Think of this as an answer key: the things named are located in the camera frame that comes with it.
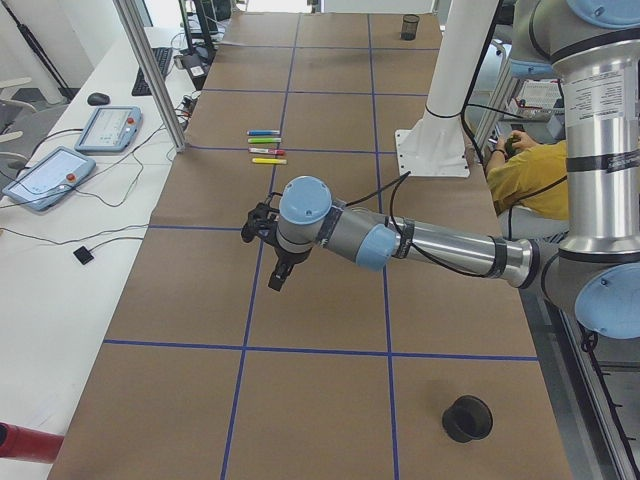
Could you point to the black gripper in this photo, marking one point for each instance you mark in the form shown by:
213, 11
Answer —
289, 258

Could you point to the red marker pen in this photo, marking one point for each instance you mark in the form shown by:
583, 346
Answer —
267, 151

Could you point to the blue marker pen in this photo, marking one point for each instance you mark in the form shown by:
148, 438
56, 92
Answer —
263, 133

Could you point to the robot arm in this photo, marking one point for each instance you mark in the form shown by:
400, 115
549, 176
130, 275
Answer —
593, 275

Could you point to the yellow marker pen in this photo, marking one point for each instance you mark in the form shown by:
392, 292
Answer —
269, 161

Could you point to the green marker pen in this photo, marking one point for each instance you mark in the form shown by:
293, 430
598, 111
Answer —
263, 140

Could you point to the small black sensor box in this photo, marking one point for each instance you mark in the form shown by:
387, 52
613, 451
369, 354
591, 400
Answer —
83, 255

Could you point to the teach pendant far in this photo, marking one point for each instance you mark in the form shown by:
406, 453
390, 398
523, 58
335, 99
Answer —
109, 130

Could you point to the teach pendant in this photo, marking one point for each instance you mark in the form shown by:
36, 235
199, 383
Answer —
109, 130
52, 178

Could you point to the black mesh cup left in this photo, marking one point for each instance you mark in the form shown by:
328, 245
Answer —
467, 419

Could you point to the black mesh cup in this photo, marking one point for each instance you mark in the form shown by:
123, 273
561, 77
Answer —
467, 419
409, 27

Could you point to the teach pendant near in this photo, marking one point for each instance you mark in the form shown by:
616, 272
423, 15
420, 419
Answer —
52, 178

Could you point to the black computer mouse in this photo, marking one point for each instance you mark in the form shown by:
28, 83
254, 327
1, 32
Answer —
98, 99

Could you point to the person in yellow shirt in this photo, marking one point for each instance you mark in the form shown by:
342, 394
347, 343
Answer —
528, 184

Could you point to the black mesh cup right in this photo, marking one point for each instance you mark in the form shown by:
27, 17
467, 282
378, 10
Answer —
409, 27

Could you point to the red fire extinguisher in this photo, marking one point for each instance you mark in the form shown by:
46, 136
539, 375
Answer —
24, 444

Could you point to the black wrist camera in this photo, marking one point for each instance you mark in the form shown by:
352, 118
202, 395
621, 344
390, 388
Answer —
261, 223

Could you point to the aluminium frame post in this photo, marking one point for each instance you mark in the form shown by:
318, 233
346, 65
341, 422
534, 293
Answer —
135, 32

